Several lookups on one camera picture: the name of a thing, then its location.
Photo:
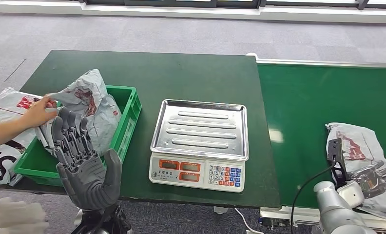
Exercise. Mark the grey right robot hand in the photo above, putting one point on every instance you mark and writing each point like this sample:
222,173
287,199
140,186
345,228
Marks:
373,181

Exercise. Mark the person's hand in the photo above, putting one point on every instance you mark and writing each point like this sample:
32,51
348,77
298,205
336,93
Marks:
38,113

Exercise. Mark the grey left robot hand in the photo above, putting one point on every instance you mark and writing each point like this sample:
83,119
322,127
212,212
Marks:
89,184

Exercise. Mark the grey mailer package red print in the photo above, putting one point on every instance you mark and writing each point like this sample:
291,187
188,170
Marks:
367,135

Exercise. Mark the big grey red-print package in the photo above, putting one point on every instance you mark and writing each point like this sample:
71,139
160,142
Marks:
102,122

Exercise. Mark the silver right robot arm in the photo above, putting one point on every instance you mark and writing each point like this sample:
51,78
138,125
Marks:
335,210

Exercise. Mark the person's forearm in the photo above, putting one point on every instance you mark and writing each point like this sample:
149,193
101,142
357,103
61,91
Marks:
2,134

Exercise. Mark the small white mailer package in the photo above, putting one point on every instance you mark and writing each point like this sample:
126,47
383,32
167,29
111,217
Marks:
44,137

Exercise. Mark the green plastic basket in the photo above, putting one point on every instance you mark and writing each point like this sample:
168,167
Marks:
130,106

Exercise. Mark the large white bag black letters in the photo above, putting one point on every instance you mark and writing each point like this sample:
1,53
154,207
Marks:
2,109

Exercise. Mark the green conveyor belt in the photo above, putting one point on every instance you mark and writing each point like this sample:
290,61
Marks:
309,129

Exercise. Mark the white scale with steel tray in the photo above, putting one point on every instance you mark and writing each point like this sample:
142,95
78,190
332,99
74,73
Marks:
199,132

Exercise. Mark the white table foot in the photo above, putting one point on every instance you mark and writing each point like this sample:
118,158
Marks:
220,210

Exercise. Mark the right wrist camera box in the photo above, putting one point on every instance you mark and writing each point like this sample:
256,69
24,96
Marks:
336,155

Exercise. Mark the dark window frame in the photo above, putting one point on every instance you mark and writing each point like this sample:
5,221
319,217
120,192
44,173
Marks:
167,3

